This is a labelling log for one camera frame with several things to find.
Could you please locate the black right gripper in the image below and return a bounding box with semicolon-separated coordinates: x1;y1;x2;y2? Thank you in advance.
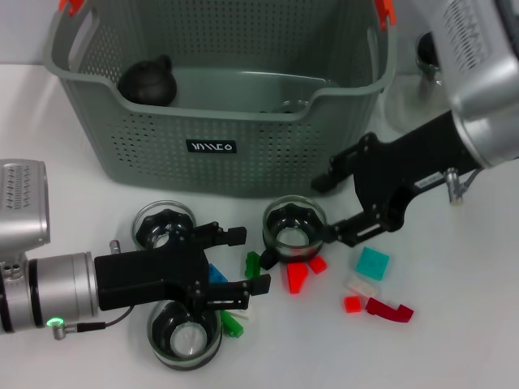
311;109;487;249

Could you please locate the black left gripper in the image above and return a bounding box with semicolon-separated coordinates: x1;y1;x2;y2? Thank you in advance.
93;221;272;314

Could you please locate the glass teacup with black base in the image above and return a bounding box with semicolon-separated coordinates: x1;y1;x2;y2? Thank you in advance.
261;195;328;271
146;299;224;370
259;100;309;117
130;200;198;250

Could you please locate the teal toy plate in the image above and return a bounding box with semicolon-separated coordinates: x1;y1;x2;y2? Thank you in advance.
355;246;391;281

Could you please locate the grey-green perforated storage bin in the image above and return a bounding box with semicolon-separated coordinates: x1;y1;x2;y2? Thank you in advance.
43;0;398;199

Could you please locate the blue toy brick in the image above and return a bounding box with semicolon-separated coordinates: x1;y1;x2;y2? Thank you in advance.
208;263;229;284

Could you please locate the green toy brick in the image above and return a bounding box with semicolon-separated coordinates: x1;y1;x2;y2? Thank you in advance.
245;250;263;279
220;310;247;338

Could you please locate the white studded toy brick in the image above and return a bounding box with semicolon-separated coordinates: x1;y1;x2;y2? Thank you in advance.
229;306;255;322

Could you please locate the red wedge toy brick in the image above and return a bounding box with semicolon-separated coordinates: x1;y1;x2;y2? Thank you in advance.
285;262;311;296

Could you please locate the white flat toy plate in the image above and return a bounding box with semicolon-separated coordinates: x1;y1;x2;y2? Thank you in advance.
343;276;378;297

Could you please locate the glass pitcher with black lid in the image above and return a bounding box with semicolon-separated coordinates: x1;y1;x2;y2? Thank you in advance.
384;32;452;135

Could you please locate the dark red curved toy brick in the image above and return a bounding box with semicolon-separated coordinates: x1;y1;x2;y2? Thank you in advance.
364;297;414;324

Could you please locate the black clay teapot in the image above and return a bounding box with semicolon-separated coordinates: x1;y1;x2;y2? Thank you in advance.
118;54;179;107

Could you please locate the right gripper cable with connector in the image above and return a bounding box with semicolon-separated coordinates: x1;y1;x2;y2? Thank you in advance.
444;168;483;206

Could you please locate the gripper cable with connector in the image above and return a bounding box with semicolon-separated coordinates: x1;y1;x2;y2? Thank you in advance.
52;307;135;340
444;168;483;206

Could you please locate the left gripper cable with connector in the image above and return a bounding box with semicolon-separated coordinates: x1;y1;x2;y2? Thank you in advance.
52;307;135;340

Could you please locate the orange bin handle clip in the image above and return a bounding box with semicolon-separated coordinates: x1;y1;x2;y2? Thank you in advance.
58;0;86;17
373;0;397;32

